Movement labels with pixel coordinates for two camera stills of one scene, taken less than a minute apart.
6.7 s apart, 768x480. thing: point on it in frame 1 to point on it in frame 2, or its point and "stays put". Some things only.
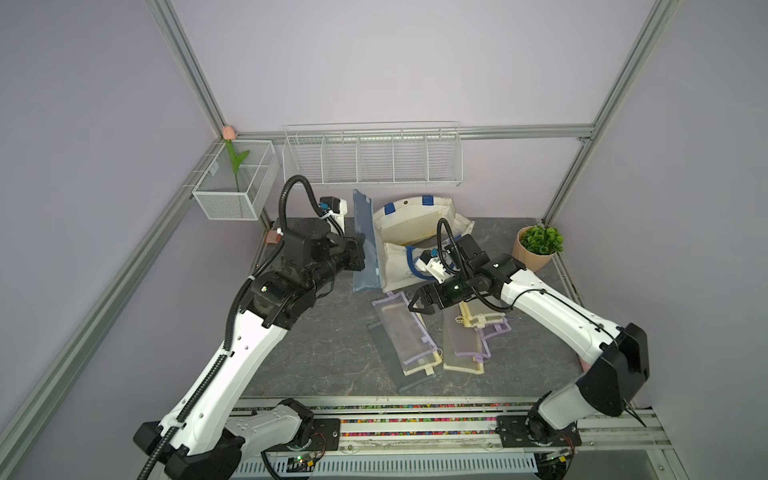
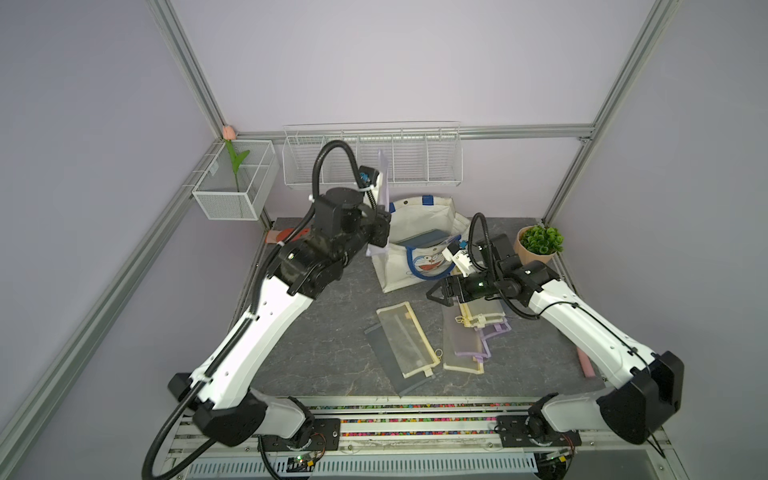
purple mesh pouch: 405,327 to 382,204
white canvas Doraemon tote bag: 410,230 stays put
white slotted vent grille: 255,467 stays put
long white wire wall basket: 389,153 stays put
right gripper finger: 429,310 to 447,300
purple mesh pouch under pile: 484,332 stays put
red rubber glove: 272,237 stays put
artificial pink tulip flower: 229,133 stays put
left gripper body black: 348,257 to 379,229
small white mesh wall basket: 239,181 stays put
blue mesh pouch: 363,223 to 424,239
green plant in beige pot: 535,246 stays put
